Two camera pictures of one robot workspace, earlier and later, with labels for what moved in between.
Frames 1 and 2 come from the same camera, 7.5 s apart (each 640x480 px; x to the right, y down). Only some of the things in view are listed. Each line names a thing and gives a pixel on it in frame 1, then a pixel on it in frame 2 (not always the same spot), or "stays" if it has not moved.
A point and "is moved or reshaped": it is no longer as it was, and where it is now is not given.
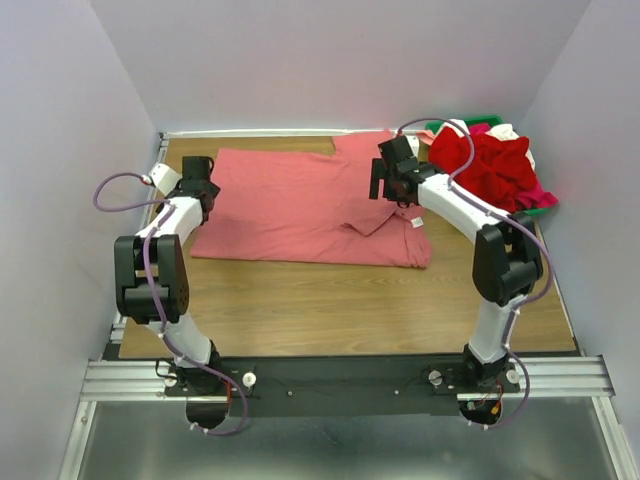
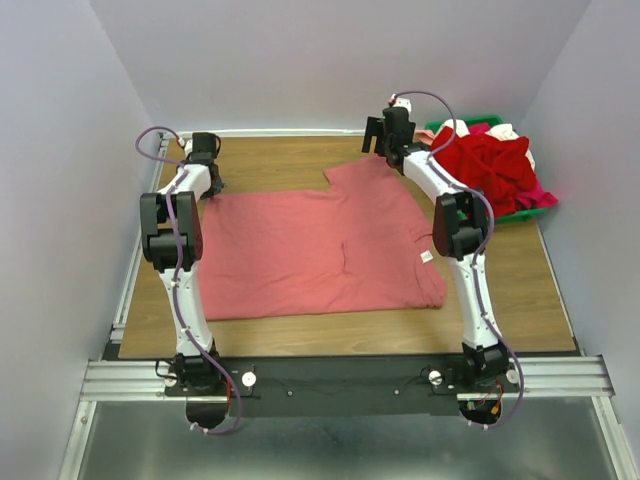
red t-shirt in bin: [501, 171] stays
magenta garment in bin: [538, 196] stays
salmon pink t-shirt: [308, 202] is moved or reshaped
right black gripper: [378, 173] to [373, 128]
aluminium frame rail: [586, 377] stays
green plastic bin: [474, 121] stays
